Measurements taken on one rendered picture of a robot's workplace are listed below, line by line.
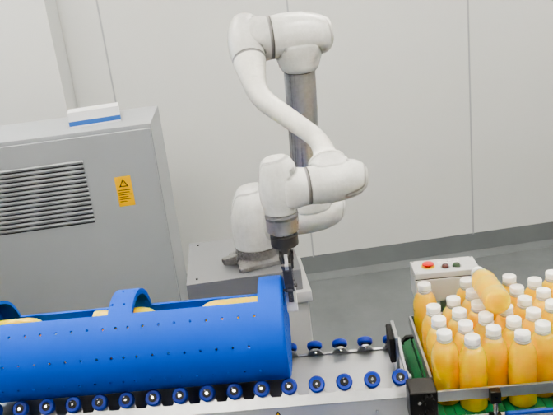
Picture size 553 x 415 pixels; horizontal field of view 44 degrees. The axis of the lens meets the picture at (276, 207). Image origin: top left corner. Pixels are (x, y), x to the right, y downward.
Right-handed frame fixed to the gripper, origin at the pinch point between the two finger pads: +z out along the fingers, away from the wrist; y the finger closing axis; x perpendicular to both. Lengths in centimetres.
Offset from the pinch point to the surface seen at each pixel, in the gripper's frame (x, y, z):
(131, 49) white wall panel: 96, 258, -53
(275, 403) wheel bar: 7.0, -13.7, 23.8
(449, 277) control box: -48, 22, 8
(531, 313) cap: -63, -9, 6
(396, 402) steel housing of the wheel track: -25.5, -14.1, 26.2
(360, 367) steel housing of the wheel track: -17.3, -0.3, 23.3
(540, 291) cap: -69, 2, 6
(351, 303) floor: -25, 222, 116
